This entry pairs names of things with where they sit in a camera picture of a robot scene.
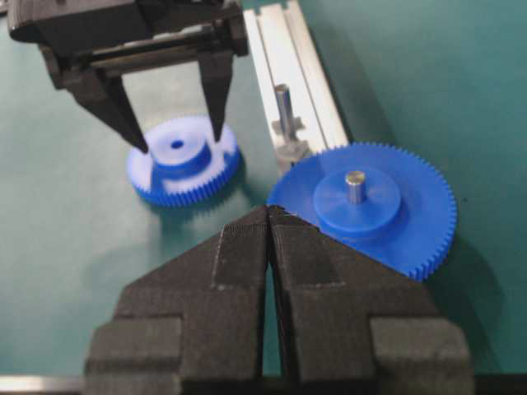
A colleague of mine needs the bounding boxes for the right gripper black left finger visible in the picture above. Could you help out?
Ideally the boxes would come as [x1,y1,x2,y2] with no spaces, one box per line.
[84,207,268,394]

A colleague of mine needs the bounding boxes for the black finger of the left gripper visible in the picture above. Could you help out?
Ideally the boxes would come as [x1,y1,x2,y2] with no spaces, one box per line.
[72,68,148,153]
[198,52,233,142]

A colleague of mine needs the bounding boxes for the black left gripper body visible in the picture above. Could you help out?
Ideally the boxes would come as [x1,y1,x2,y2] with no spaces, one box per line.
[7,0,250,91]

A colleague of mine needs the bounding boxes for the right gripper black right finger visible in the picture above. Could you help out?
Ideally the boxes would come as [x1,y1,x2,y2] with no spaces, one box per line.
[268,206,473,394]

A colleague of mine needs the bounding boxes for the small blue plastic gear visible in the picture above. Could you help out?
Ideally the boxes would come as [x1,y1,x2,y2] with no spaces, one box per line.
[127,116,240,207]

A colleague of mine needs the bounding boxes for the bare steel shaft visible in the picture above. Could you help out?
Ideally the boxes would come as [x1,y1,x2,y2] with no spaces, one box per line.
[274,84,295,138]

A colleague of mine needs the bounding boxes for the large blue plastic gear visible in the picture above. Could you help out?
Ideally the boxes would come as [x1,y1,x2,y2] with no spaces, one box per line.
[268,142,457,281]

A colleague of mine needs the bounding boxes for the steel shaft through large gear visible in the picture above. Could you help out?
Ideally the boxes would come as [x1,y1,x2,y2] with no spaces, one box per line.
[345,170,366,205]

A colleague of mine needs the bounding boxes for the green table mat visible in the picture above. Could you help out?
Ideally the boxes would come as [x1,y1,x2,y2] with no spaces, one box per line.
[1,1,526,375]

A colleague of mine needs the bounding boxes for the silver aluminium extrusion rail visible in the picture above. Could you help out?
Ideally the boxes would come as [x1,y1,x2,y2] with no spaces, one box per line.
[244,1,348,174]

